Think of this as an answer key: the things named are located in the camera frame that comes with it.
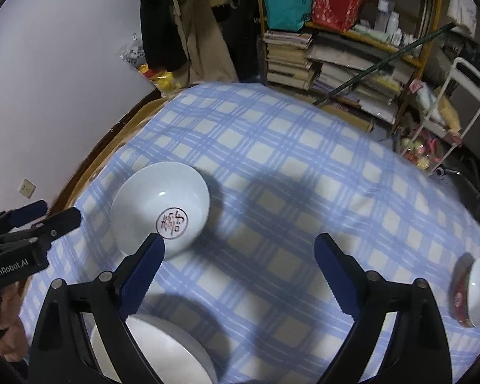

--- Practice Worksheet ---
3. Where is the white wall socket upper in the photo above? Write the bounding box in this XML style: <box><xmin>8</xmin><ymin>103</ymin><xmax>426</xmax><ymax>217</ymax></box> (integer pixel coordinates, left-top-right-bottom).
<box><xmin>18</xmin><ymin>179</ymin><xmax>36</xmax><ymax>198</ymax></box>

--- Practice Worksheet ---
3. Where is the white rolling cart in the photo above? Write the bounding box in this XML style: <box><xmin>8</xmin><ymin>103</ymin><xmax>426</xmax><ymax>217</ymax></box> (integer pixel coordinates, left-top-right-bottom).
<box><xmin>401</xmin><ymin>57</ymin><xmax>480</xmax><ymax>175</ymax></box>

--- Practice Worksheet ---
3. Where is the green long pole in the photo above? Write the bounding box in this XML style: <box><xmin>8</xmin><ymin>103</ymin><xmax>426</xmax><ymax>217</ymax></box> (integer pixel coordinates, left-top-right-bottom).
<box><xmin>313</xmin><ymin>22</ymin><xmax>457</xmax><ymax>107</ymax></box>

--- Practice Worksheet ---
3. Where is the large white bowl orange band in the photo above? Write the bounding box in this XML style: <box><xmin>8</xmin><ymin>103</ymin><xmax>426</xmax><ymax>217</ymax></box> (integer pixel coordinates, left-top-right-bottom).
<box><xmin>89</xmin><ymin>313</ymin><xmax>219</xmax><ymax>384</ymax></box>

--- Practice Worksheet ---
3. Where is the white bowl red emblem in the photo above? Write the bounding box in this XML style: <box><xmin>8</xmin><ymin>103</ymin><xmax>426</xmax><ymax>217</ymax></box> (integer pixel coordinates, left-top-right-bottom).
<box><xmin>109</xmin><ymin>161</ymin><xmax>211</xmax><ymax>259</ymax></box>

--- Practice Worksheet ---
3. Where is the blue plaid tablecloth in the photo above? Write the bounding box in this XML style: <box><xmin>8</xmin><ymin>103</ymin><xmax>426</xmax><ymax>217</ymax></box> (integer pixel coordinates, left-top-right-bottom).
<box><xmin>20</xmin><ymin>83</ymin><xmax>480</xmax><ymax>383</ymax></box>

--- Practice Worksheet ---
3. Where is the wooden bookshelf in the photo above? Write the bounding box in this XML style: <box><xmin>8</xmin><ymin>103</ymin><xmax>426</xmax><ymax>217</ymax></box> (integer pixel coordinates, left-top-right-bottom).
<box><xmin>258</xmin><ymin>0</ymin><xmax>442</xmax><ymax>130</ymax></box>

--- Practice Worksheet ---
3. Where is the stack of books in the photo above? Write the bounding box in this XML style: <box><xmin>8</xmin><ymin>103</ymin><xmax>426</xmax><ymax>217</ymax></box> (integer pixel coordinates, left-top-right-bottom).
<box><xmin>263</xmin><ymin>30</ymin><xmax>316</xmax><ymax>90</ymax></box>

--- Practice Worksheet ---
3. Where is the person left hand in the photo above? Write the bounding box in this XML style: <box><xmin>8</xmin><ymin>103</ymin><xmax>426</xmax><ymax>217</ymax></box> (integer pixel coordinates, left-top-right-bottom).
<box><xmin>0</xmin><ymin>282</ymin><xmax>28</xmax><ymax>362</ymax></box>

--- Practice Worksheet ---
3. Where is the small red patterned bowl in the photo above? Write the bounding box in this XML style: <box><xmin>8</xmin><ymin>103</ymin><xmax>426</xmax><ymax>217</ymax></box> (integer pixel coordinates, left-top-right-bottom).
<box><xmin>448</xmin><ymin>253</ymin><xmax>480</xmax><ymax>328</ymax></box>

